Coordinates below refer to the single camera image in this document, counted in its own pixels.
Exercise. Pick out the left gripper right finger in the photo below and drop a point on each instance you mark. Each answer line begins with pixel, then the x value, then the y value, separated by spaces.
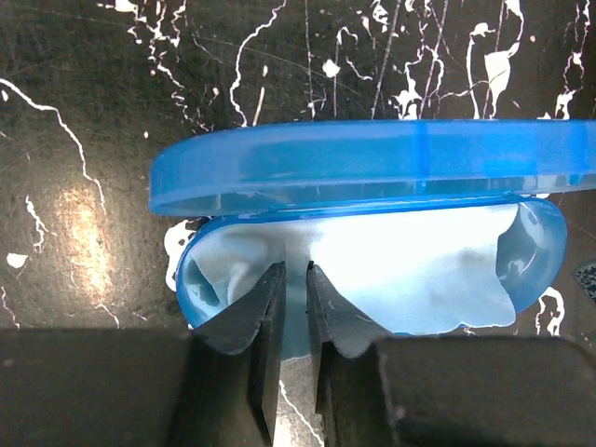
pixel 374 388

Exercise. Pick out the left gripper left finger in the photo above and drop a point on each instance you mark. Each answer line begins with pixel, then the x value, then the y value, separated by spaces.
pixel 216 385

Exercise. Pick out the light blue cleaning cloth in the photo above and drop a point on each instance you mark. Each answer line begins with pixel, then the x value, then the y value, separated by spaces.
pixel 418 272

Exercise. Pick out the blue glasses case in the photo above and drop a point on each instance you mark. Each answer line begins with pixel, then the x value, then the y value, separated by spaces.
pixel 336 168

